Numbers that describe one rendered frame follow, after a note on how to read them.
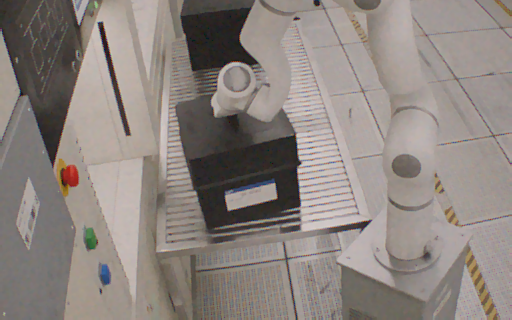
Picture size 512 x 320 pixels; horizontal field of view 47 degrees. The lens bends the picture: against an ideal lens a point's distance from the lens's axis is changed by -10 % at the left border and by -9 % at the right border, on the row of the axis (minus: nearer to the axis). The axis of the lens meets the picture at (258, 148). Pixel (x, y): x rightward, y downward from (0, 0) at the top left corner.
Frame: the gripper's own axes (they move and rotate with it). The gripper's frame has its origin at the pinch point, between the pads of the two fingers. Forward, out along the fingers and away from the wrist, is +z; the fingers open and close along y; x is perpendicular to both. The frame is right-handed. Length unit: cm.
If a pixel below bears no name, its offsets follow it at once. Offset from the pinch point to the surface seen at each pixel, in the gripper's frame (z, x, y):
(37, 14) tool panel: -73, -9, 35
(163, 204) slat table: 21.5, 17.6, 24.2
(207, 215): 6.6, 24.9, 12.6
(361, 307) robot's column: 1, 60, -21
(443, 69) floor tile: 183, -37, -151
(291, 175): 1.9, 20.2, -11.6
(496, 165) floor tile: 116, 30, -133
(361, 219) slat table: 2.6, 36.7, -27.4
